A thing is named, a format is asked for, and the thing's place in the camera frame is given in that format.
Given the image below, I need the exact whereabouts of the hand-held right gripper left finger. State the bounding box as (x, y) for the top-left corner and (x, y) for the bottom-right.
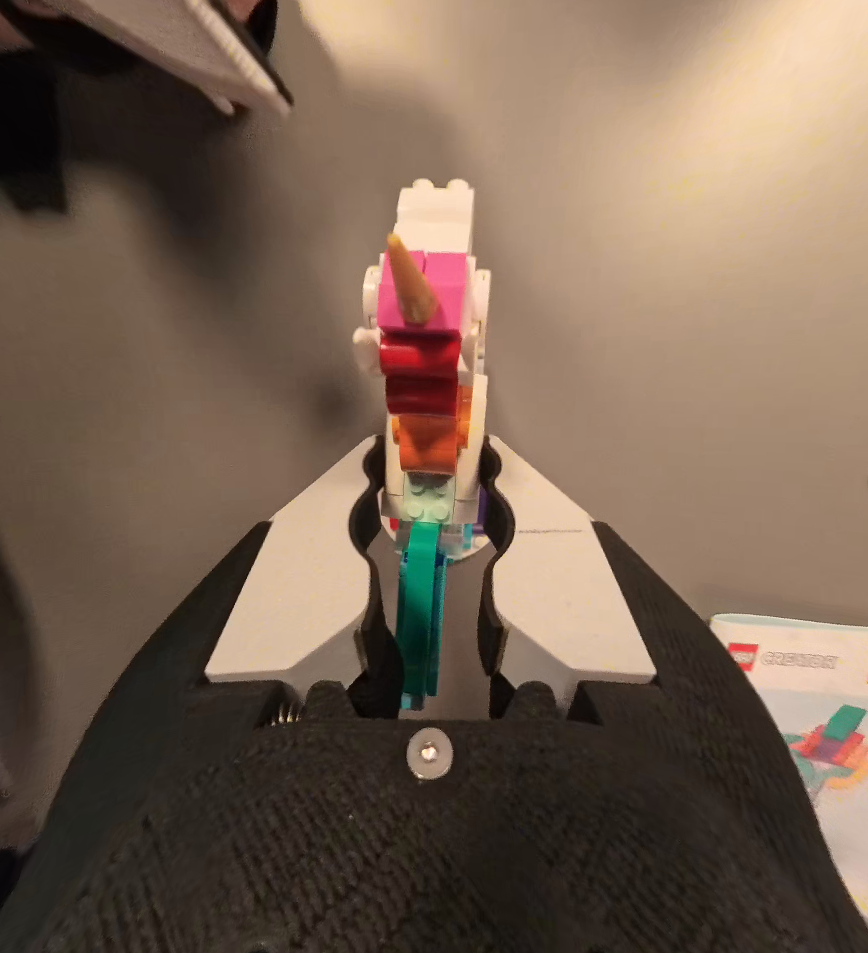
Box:
(205, 434), (405, 697)

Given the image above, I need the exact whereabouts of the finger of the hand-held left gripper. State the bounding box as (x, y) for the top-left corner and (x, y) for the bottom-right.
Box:
(17, 0), (295, 120)

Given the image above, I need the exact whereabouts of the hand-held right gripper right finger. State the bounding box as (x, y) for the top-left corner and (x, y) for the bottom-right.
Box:
(477, 434), (660, 704)

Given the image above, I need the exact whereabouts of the white toy brick unicorn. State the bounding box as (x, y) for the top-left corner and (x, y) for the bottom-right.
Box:
(352, 179), (493, 712)

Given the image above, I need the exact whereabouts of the instruction booklet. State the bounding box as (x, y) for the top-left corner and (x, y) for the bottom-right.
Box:
(709, 612), (868, 918)

